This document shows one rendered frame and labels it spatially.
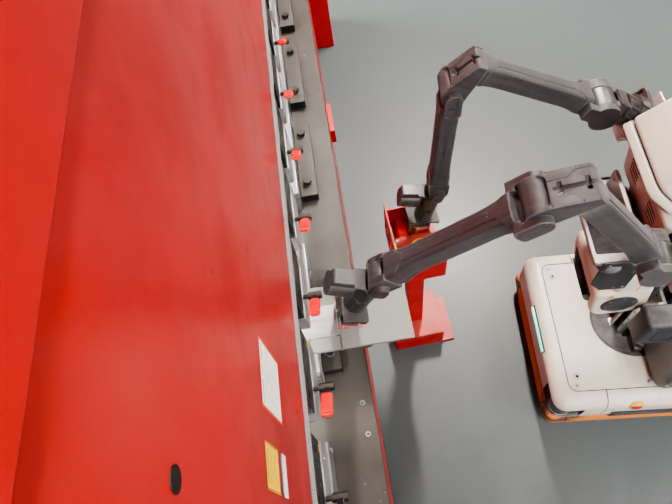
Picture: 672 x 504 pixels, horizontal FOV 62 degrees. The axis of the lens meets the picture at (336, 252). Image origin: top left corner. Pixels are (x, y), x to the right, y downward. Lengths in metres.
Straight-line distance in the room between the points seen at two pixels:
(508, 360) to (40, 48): 2.33
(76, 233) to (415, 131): 2.82
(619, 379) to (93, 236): 2.08
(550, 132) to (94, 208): 2.91
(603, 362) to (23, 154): 2.15
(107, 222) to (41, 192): 0.10
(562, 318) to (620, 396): 0.33
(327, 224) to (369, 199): 1.11
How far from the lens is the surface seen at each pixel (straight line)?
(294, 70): 2.12
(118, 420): 0.32
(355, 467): 1.47
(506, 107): 3.21
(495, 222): 1.03
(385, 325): 1.43
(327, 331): 1.43
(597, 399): 2.22
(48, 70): 0.27
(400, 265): 1.15
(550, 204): 0.99
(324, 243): 1.69
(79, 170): 0.32
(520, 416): 2.43
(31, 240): 0.23
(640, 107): 1.59
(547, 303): 2.30
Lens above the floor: 2.33
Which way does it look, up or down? 61 degrees down
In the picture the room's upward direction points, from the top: 14 degrees counter-clockwise
